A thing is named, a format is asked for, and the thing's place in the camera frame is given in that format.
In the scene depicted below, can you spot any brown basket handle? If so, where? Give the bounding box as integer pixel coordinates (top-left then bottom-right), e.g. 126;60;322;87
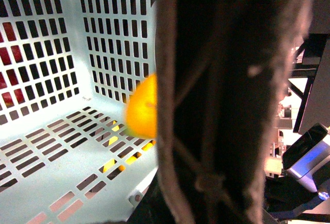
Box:
155;0;314;223

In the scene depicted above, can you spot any light blue plastic basket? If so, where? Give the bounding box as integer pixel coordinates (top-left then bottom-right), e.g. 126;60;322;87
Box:
1;0;157;223

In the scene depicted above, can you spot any yellow lemon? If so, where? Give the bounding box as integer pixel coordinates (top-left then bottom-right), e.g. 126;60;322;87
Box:
124;73;157;139

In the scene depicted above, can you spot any right robot gripper camera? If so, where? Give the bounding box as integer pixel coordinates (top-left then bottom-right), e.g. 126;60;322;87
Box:
282;123;329;193

